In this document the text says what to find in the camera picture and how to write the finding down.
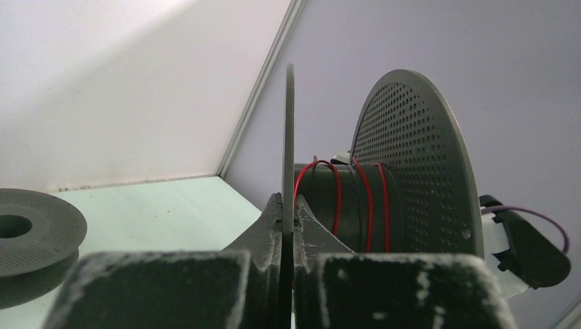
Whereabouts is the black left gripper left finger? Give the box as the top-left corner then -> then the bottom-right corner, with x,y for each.
44,193 -> 282,328

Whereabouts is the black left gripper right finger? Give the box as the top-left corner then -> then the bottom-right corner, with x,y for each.
293,197 -> 517,328

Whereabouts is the dark grey spool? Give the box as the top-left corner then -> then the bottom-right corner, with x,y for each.
282,65 -> 484,257
1,188 -> 88,309

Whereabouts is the red wire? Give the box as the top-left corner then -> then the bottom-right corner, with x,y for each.
292,156 -> 392,291

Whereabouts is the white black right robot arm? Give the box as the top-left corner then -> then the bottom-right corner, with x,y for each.
479,195 -> 571,299

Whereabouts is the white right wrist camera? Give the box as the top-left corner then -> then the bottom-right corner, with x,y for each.
330,151 -> 351,165

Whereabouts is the right aluminium frame post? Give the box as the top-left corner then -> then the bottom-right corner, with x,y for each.
217,0 -> 305,179

